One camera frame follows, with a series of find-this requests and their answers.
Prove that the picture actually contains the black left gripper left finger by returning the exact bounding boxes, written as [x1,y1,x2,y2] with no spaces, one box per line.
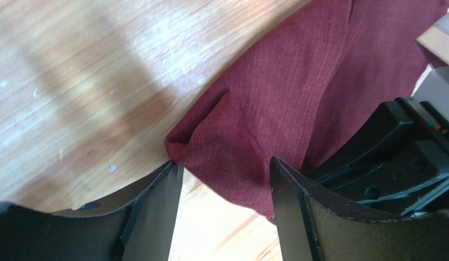
[50,161,184,261]

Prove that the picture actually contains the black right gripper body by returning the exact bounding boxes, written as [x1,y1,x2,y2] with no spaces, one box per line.
[310,97,449,217]

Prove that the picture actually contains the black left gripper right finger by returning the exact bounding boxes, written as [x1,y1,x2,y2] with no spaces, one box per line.
[270,157,427,260]

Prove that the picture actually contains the dark red cloth napkin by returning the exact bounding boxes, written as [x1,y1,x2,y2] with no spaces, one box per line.
[165,1,449,221]

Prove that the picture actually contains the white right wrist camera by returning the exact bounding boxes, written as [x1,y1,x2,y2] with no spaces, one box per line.
[412,11,449,122]

